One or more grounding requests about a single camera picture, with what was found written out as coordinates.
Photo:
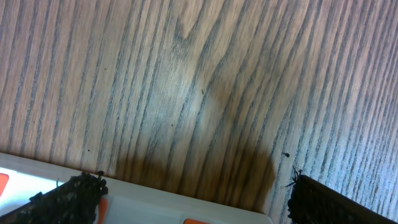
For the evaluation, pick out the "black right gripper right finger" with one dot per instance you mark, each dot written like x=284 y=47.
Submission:
x=314 y=203

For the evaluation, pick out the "white power strip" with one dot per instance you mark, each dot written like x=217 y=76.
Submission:
x=125 y=203

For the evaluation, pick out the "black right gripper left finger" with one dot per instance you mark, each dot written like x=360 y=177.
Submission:
x=75 y=201

